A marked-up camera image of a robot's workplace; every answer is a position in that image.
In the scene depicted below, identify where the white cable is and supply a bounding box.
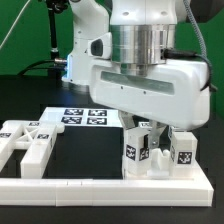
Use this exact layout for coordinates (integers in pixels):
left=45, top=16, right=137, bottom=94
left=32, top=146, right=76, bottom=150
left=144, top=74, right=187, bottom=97
left=0, top=0, right=32, bottom=51

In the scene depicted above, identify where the black cable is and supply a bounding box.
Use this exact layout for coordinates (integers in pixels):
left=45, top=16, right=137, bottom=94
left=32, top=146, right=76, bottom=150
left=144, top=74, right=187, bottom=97
left=17, top=58, right=68, bottom=76

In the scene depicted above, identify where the black camera stand pole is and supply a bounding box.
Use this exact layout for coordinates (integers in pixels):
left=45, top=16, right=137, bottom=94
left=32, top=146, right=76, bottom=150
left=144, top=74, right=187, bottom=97
left=45, top=0, right=68, bottom=59

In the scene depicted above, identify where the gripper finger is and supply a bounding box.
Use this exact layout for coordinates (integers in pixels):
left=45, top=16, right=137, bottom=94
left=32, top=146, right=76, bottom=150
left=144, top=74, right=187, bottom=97
left=148, top=120, right=166, bottom=149
left=118, top=111, right=135, bottom=130

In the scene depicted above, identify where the white chair back frame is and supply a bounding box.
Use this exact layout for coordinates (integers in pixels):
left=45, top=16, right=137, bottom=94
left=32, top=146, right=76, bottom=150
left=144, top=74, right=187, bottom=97
left=0, top=120, right=65, bottom=179

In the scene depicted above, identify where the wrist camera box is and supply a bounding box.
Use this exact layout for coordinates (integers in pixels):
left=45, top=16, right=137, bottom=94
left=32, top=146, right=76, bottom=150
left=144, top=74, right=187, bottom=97
left=87, top=32, right=112, bottom=59

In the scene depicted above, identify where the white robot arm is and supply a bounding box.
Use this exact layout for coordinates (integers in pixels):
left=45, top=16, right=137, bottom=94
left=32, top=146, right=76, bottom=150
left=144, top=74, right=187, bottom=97
left=90, top=0, right=216, bottom=149

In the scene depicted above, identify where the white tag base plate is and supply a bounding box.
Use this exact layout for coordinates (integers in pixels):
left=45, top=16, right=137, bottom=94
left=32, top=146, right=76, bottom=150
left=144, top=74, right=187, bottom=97
left=40, top=107, right=121, bottom=128

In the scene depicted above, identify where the white chair seat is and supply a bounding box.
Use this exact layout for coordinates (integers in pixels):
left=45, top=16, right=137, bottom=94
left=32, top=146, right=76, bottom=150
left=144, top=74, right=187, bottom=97
left=122, top=148, right=201, bottom=180

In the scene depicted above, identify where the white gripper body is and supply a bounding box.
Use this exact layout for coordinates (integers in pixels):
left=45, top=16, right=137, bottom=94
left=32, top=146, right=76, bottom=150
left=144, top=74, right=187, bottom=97
left=90, top=60, right=210, bottom=130

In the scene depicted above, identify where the white U-shaped obstacle fence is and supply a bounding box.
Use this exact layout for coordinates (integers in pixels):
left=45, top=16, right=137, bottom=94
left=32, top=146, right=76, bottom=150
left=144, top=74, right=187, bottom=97
left=0, top=169, right=214, bottom=206

